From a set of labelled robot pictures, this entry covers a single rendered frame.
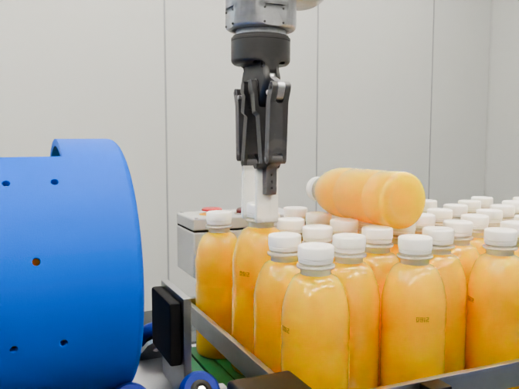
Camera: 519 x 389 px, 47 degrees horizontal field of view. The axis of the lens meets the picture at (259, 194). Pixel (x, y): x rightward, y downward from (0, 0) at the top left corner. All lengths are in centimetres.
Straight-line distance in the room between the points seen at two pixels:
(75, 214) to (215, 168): 333
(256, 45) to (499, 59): 493
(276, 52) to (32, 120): 284
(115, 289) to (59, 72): 302
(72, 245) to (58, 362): 11
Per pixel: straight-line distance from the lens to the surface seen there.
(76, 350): 60
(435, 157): 516
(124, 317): 59
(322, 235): 76
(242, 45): 76
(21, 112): 351
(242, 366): 75
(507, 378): 77
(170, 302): 71
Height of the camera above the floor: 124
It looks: 6 degrees down
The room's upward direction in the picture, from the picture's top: straight up
